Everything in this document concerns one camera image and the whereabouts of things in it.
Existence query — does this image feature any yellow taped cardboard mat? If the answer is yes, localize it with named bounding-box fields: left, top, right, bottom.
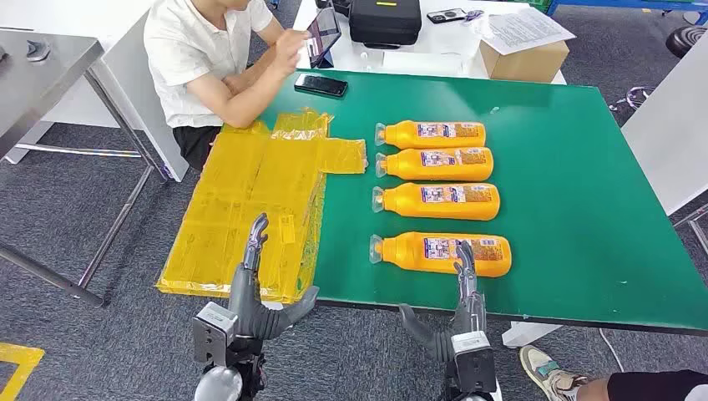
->
left=155, top=109, right=369, bottom=306

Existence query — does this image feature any brown cardboard box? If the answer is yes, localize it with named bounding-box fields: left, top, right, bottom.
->
left=478, top=39, right=571, bottom=84

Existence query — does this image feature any yellow floor tape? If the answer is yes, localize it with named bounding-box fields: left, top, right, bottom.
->
left=0, top=342, right=45, bottom=401

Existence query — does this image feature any black carrying case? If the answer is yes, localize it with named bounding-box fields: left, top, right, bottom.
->
left=348, top=0, right=423, bottom=50

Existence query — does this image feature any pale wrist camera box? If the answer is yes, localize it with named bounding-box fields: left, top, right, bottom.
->
left=450, top=331, right=498, bottom=394
left=191, top=302, right=240, bottom=368

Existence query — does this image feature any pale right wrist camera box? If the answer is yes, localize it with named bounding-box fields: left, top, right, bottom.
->
left=450, top=331, right=498, bottom=394

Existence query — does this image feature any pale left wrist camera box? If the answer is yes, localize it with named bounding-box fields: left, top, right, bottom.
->
left=191, top=302, right=240, bottom=368

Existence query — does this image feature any person's right hand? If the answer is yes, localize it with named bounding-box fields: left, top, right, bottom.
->
left=272, top=28, right=312, bottom=79

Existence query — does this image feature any white side table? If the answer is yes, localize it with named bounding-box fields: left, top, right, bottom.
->
left=620, top=33, right=708, bottom=256

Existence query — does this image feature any steel table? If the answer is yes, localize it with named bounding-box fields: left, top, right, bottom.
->
left=0, top=28, right=169, bottom=309

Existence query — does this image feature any white floor cable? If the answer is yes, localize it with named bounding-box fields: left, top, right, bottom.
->
left=599, top=327, right=626, bottom=373

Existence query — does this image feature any orange bottle with clear cap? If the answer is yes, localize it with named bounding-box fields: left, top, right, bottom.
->
left=372, top=181, right=501, bottom=222
left=368, top=231, right=513, bottom=278
left=375, top=146, right=495, bottom=183
left=375, top=119, right=488, bottom=150

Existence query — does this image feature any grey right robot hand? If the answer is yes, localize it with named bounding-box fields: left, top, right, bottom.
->
left=399, top=240, right=488, bottom=363

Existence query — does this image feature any blue metal shelf frame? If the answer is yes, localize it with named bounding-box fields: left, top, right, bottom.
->
left=544, top=0, right=708, bottom=26

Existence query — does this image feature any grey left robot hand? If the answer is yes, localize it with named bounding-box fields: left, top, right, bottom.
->
left=227, top=212, right=321, bottom=342

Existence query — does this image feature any black round stool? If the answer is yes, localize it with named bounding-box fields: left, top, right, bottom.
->
left=665, top=24, right=708, bottom=60

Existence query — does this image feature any black tablet on stand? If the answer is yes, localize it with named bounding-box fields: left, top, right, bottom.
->
left=306, top=5, right=343, bottom=70

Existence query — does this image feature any person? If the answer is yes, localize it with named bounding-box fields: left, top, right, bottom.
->
left=519, top=345, right=708, bottom=401
left=143, top=0, right=312, bottom=171

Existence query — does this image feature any chrome chair base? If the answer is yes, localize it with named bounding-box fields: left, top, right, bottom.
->
left=608, top=85, right=656, bottom=114

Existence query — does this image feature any black device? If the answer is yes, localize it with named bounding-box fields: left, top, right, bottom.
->
left=315, top=0, right=352, bottom=17

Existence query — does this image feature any printed paper sheet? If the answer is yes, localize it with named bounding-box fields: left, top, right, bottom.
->
left=478, top=7, right=576, bottom=57

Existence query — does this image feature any white table leg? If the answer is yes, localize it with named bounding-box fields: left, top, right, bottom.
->
left=502, top=321, right=564, bottom=350

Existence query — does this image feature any black smartphone round camera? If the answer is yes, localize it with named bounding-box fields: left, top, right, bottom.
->
left=426, top=8, right=468, bottom=25

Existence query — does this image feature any green plastic crate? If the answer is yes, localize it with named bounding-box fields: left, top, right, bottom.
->
left=498, top=0, right=554, bottom=13

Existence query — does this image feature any grey metal part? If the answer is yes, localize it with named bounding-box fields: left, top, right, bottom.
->
left=26, top=39, right=52, bottom=63

